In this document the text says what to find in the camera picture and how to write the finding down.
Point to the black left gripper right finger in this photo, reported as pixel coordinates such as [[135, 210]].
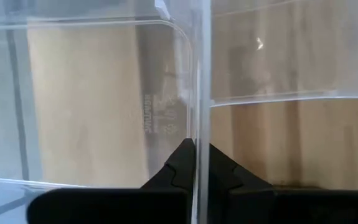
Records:
[[259, 205]]

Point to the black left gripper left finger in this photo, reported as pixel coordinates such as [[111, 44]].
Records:
[[153, 205]]

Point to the clear plastic bin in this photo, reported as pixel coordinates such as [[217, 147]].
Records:
[[290, 62], [88, 102]]

